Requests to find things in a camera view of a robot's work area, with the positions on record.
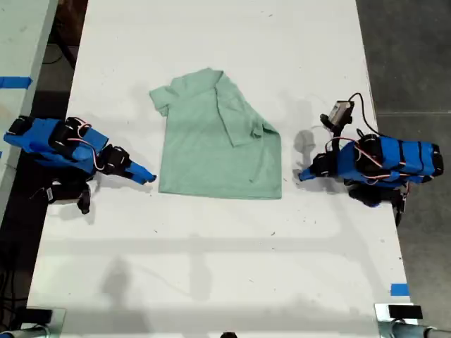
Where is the small black box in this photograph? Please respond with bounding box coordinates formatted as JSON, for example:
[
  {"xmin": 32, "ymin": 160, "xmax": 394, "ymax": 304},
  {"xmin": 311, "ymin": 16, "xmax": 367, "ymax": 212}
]
[
  {"xmin": 25, "ymin": 308, "xmax": 53, "ymax": 325},
  {"xmin": 388, "ymin": 305, "xmax": 423, "ymax": 319}
]

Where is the blue tape strip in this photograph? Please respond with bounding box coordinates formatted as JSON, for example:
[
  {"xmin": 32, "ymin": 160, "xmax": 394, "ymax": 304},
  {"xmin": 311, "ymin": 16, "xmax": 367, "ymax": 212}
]
[
  {"xmin": 0, "ymin": 75, "xmax": 33, "ymax": 89},
  {"xmin": 390, "ymin": 282, "xmax": 411, "ymax": 297}
]

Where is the pale green T-shirt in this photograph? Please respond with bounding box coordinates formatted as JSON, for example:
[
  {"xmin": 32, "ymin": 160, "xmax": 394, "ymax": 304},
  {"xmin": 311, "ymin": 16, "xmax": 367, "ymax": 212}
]
[{"xmin": 148, "ymin": 67, "xmax": 283, "ymax": 200}]

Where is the black camera stalk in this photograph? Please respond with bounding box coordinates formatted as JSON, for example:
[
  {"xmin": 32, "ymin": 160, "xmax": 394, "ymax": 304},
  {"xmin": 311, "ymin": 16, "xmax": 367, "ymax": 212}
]
[{"xmin": 319, "ymin": 113, "xmax": 347, "ymax": 153}]

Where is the black camera box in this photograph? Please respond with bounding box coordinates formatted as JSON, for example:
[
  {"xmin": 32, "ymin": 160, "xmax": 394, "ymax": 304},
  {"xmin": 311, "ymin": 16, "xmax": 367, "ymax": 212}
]
[
  {"xmin": 329, "ymin": 100, "xmax": 354, "ymax": 127},
  {"xmin": 78, "ymin": 184, "xmax": 93, "ymax": 215}
]

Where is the grey metal pipe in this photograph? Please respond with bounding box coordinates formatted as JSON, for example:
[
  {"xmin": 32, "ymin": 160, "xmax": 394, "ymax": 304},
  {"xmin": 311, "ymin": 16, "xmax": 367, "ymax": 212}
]
[
  {"xmin": 378, "ymin": 319, "xmax": 451, "ymax": 338},
  {"xmin": 0, "ymin": 325, "xmax": 49, "ymax": 338}
]

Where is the black camera cable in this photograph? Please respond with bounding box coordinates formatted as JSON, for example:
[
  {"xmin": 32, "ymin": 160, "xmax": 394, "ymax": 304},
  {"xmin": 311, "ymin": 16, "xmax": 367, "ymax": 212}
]
[
  {"xmin": 30, "ymin": 186, "xmax": 56, "ymax": 205},
  {"xmin": 347, "ymin": 92, "xmax": 380, "ymax": 137}
]

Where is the white side table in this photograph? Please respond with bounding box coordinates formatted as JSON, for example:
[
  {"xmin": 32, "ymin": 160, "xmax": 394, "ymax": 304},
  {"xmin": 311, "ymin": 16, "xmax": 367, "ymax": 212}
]
[{"xmin": 0, "ymin": 0, "xmax": 59, "ymax": 219}]

